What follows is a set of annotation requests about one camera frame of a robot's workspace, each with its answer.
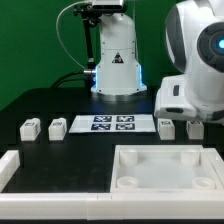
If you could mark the black camera stand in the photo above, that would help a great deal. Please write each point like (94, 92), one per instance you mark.
(90, 19)

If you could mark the white U-shaped fence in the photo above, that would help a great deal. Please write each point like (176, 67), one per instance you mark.
(195, 204)

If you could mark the white square tabletop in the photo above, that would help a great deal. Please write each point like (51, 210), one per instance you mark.
(149, 168)

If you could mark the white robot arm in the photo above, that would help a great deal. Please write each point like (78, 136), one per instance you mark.
(195, 44)

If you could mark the grey camera on stand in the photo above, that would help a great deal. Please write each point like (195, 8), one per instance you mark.
(108, 4)

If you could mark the white sheet with tags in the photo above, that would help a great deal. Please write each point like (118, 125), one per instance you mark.
(112, 123)

